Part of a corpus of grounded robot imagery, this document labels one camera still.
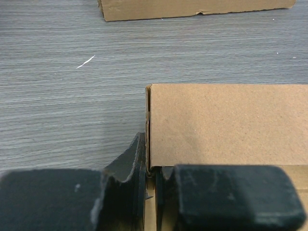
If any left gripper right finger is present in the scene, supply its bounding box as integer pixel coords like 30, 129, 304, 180
155, 165, 306, 231

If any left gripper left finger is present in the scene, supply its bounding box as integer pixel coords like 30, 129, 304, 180
0, 133, 147, 231

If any large brown cardboard box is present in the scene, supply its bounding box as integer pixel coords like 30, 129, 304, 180
98, 0, 296, 22

